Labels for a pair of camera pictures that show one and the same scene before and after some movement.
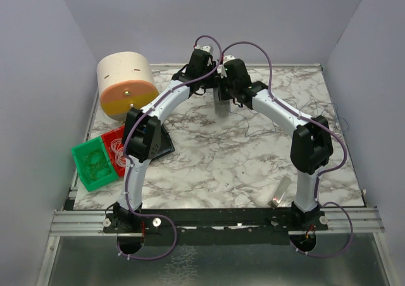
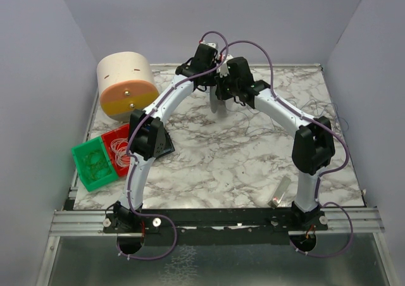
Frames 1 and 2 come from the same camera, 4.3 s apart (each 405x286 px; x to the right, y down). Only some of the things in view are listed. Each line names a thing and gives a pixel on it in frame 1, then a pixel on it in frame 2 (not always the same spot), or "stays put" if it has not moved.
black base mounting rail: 195,226 stays put
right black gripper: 224,90 stays put
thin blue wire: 300,107 -> 295,102
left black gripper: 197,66 stays put
